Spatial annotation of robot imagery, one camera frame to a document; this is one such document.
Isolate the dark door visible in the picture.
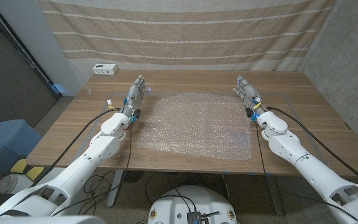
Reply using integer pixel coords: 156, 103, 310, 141
0, 6, 58, 129

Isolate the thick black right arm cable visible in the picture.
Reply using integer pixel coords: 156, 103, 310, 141
266, 106, 358, 190

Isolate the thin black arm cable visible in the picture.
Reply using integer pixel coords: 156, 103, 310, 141
51, 121, 133, 217
253, 120, 358, 221

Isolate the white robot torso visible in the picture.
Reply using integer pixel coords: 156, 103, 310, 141
147, 185, 238, 224

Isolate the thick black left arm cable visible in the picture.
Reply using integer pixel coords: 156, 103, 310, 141
29, 108, 121, 188

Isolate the white sneaker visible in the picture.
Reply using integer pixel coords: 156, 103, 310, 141
0, 174, 27, 195

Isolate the black floor cable tangle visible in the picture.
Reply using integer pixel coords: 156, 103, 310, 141
78, 170, 117, 216

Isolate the white table leg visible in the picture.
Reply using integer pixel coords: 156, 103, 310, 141
265, 175, 284, 216
106, 169, 124, 208

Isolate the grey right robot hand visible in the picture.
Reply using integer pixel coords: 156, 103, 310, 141
232, 75, 267, 121

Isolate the white power strip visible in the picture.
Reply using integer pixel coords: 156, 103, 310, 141
92, 63, 119, 76

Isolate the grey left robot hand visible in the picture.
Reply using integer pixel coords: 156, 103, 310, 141
121, 75, 152, 123

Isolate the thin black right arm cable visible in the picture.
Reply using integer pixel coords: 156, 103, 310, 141
253, 120, 358, 221

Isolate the yellow pad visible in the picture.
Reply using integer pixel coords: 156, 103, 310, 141
10, 158, 45, 181

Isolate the small black box on torso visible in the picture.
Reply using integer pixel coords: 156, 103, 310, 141
187, 211, 209, 224

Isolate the blue plastic piece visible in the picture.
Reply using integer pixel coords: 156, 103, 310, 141
52, 83, 68, 95

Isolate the blue upholstered chair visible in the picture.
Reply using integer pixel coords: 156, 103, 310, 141
0, 119, 43, 175

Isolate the beige striped backdrop cloth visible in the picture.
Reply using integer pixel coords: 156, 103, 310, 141
37, 0, 337, 72

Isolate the black door frame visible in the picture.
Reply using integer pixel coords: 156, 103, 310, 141
0, 0, 62, 101

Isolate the black round floor object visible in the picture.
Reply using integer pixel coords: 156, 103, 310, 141
122, 170, 144, 184

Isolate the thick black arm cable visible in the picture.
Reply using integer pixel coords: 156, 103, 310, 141
266, 106, 358, 190
29, 108, 121, 188

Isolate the black cable to torso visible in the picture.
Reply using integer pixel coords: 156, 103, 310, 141
144, 172, 198, 213

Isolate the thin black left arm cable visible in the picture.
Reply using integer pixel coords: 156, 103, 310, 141
51, 121, 133, 217

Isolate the white floor board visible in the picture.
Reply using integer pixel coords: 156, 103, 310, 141
37, 167, 67, 187

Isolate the clear bubble wrap sheet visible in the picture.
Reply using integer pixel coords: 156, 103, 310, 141
137, 92, 253, 161

